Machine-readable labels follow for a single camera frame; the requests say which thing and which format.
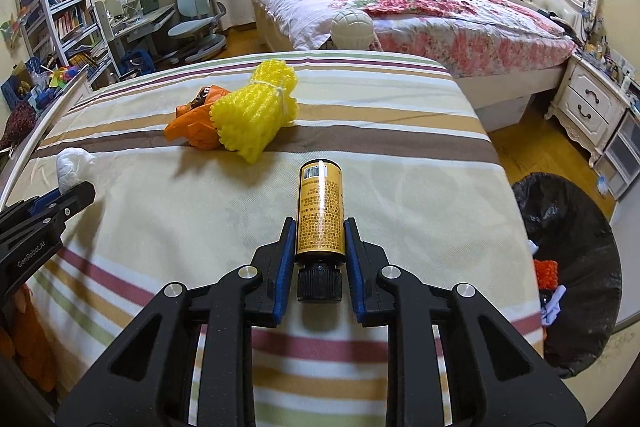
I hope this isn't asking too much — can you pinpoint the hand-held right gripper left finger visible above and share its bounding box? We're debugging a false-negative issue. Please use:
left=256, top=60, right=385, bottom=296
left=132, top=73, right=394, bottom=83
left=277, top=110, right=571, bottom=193
left=55, top=217, right=300, bottom=427

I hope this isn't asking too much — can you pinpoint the dark red tinsel duster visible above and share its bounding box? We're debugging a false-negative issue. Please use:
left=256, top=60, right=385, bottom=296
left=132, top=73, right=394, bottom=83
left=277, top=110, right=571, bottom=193
left=0, top=102, right=39, bottom=148

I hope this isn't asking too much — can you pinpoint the plastic drawer unit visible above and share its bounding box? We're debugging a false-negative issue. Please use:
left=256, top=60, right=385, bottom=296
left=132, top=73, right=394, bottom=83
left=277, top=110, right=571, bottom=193
left=595, top=109, right=640, bottom=201

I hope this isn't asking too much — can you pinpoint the white pouch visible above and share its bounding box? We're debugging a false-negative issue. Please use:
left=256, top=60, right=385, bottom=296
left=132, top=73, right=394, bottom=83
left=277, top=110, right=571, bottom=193
left=56, top=148, right=97, bottom=194

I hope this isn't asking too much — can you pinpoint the purple paper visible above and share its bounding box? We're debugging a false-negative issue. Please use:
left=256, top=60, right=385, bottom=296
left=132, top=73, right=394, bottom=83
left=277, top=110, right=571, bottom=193
left=540, top=285, right=568, bottom=327

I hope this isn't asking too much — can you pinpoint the white ball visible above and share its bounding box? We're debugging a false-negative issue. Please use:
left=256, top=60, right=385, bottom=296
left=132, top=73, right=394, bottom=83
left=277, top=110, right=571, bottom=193
left=331, top=9, right=376, bottom=52

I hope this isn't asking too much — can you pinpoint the orange plush cloth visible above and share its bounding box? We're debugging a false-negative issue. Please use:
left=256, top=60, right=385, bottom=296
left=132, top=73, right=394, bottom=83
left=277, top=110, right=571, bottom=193
left=10, top=286, right=59, bottom=394

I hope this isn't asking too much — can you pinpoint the blue storage crate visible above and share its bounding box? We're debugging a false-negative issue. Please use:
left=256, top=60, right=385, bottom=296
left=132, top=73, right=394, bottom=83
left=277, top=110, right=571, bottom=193
left=0, top=57, right=44, bottom=111

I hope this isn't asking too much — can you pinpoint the yellow foam net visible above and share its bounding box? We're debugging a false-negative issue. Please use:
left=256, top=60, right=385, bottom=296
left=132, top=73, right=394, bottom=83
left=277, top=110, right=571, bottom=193
left=210, top=59, right=300, bottom=166

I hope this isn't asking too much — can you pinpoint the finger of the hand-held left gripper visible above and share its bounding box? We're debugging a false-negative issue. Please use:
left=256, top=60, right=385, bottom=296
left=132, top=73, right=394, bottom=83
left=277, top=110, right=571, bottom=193
left=0, top=181, right=96, bottom=258
left=0, top=189, right=63, bottom=228

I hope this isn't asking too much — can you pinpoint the orange snack wrapper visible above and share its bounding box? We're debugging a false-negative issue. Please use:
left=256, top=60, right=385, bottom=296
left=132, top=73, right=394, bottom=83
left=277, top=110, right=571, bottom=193
left=165, top=86, right=233, bottom=152

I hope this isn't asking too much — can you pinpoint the striped tablecloth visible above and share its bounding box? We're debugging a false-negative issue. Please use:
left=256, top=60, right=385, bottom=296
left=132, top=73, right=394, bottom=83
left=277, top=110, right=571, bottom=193
left=0, top=49, right=546, bottom=427

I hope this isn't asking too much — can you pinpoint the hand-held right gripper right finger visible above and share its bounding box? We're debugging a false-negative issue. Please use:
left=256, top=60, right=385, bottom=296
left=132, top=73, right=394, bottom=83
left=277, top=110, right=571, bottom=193
left=342, top=217, right=586, bottom=427

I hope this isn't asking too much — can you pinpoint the white bookshelf with books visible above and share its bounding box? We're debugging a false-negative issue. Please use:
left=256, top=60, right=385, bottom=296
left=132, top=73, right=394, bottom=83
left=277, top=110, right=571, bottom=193
left=12, top=0, right=121, bottom=84

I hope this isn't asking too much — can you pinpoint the light blue desk chair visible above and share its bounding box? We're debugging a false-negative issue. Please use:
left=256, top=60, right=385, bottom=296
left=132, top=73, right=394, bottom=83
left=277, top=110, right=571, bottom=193
left=167, top=0, right=229, bottom=64

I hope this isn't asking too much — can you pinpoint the white curved rail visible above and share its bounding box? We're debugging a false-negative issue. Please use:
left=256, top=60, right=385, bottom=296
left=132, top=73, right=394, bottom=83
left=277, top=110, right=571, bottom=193
left=0, top=72, right=89, bottom=208

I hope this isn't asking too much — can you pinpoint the trash bin black bag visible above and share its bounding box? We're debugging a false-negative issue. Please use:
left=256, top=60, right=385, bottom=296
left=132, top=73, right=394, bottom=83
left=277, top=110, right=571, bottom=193
left=511, top=172, right=624, bottom=379

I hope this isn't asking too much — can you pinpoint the white nightstand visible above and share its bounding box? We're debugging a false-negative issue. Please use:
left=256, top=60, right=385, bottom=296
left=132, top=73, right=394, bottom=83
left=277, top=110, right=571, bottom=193
left=545, top=54, right=633, bottom=168

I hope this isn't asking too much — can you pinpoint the white study desk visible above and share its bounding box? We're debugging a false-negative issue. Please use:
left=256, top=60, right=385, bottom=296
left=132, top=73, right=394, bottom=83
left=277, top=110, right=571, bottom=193
left=92, top=0, right=177, bottom=78

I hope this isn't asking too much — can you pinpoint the nightstand clutter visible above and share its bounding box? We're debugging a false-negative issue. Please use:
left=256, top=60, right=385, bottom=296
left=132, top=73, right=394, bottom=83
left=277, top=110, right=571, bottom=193
left=575, top=2, right=637, bottom=84

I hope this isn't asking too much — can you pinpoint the orange foam net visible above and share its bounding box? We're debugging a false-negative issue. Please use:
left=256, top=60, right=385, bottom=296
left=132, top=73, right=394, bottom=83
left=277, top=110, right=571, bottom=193
left=532, top=259, right=559, bottom=291

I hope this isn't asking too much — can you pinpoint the amber bottle black cap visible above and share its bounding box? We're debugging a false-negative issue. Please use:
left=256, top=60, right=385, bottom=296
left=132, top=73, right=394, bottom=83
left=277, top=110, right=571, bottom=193
left=292, top=159, right=347, bottom=303

